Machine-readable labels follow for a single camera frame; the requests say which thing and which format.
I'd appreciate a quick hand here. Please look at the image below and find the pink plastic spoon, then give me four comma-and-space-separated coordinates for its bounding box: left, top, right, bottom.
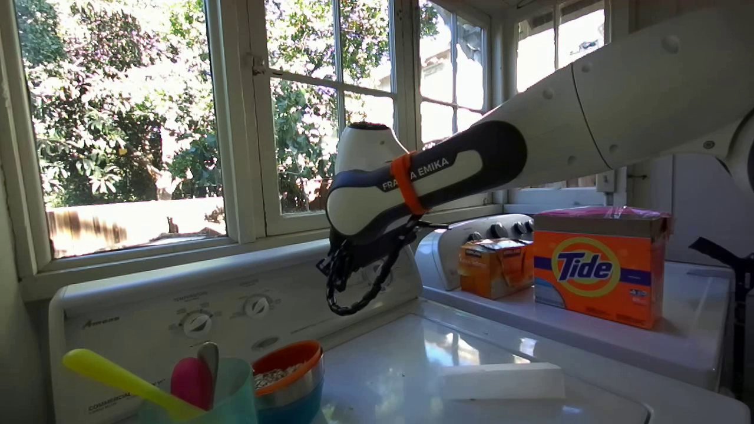
169, 359, 211, 411

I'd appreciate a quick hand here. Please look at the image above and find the orange Tide detergent box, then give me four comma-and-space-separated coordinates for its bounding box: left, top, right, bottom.
532, 214, 672, 327

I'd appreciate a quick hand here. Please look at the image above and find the black cable bundle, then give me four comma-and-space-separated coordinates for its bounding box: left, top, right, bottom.
314, 219, 443, 319

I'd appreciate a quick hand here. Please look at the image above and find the white window frame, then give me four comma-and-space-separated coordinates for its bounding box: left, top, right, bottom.
2, 0, 618, 303

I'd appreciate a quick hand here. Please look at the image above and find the orange and blue bowl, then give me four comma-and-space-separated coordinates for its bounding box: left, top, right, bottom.
251, 339, 323, 424

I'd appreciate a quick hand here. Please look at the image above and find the pink plastic bag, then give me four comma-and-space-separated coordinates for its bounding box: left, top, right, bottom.
538, 206, 667, 219

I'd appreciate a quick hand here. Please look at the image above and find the teal plastic cup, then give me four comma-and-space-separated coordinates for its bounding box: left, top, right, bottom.
137, 359, 257, 424

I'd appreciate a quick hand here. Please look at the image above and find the white washing machine left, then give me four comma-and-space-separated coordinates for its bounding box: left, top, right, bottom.
49, 234, 752, 424

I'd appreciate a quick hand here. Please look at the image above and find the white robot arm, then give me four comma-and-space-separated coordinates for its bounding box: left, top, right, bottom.
327, 0, 754, 244

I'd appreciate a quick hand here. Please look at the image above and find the black stand at right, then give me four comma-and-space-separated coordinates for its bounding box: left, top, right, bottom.
690, 239, 754, 400

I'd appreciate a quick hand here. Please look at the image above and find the yellow fabric softener box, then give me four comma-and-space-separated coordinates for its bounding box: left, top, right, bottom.
456, 239, 532, 299

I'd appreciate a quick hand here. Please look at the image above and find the yellow plastic spoon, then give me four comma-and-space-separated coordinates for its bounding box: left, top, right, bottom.
61, 348, 202, 419

